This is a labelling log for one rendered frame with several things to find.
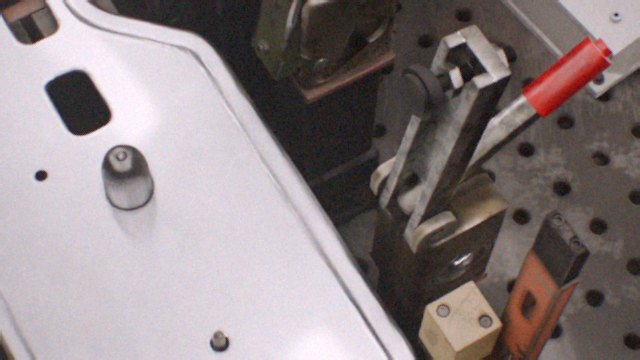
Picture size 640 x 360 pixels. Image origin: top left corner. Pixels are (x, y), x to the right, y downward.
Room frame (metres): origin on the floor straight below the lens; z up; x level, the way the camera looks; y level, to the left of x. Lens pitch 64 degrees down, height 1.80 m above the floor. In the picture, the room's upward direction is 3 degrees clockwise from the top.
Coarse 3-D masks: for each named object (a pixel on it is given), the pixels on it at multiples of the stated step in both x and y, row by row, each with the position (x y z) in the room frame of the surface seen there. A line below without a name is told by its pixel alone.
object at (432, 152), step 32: (480, 32) 0.38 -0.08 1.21; (416, 64) 0.36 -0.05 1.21; (448, 64) 0.36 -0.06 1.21; (480, 64) 0.36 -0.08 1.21; (416, 96) 0.34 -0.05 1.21; (448, 96) 0.35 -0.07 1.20; (480, 96) 0.34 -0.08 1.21; (416, 128) 0.36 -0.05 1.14; (448, 128) 0.35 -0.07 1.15; (480, 128) 0.35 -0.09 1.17; (416, 160) 0.36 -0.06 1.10; (448, 160) 0.34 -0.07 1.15; (384, 192) 0.36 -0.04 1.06; (448, 192) 0.34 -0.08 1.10; (416, 224) 0.33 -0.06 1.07
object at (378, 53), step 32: (320, 0) 0.49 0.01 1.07; (352, 0) 0.50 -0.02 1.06; (384, 0) 0.52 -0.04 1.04; (320, 32) 0.49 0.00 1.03; (352, 32) 0.51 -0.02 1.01; (384, 32) 0.52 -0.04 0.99; (320, 64) 0.49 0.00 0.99; (352, 64) 0.50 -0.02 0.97; (384, 64) 0.51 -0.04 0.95; (288, 96) 0.50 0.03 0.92; (320, 96) 0.48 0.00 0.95; (352, 96) 0.51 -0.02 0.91; (288, 128) 0.50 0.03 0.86; (320, 128) 0.49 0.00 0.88; (352, 128) 0.51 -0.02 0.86; (320, 160) 0.50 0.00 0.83; (352, 160) 0.51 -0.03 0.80; (320, 192) 0.49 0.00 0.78; (352, 192) 0.51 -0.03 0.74
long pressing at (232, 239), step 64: (64, 0) 0.52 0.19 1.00; (0, 64) 0.47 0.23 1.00; (64, 64) 0.47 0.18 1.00; (128, 64) 0.48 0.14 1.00; (192, 64) 0.48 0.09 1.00; (0, 128) 0.42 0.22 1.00; (64, 128) 0.42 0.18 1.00; (128, 128) 0.42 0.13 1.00; (192, 128) 0.43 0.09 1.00; (256, 128) 0.43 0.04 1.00; (0, 192) 0.37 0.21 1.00; (64, 192) 0.37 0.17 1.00; (192, 192) 0.38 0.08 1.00; (256, 192) 0.38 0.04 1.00; (0, 256) 0.33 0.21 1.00; (64, 256) 0.33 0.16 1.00; (128, 256) 0.33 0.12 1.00; (192, 256) 0.33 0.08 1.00; (256, 256) 0.33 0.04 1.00; (320, 256) 0.34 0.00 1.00; (0, 320) 0.28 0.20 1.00; (64, 320) 0.28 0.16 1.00; (128, 320) 0.29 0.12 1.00; (192, 320) 0.29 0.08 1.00; (256, 320) 0.29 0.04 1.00; (320, 320) 0.29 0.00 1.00; (384, 320) 0.29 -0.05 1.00
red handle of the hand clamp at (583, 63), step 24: (576, 48) 0.42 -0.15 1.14; (600, 48) 0.41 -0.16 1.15; (552, 72) 0.40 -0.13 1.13; (576, 72) 0.40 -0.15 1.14; (600, 72) 0.40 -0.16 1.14; (528, 96) 0.39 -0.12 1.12; (552, 96) 0.39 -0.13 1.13; (504, 120) 0.38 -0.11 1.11; (528, 120) 0.38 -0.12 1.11; (480, 144) 0.37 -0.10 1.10; (504, 144) 0.37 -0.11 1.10; (408, 192) 0.35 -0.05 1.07
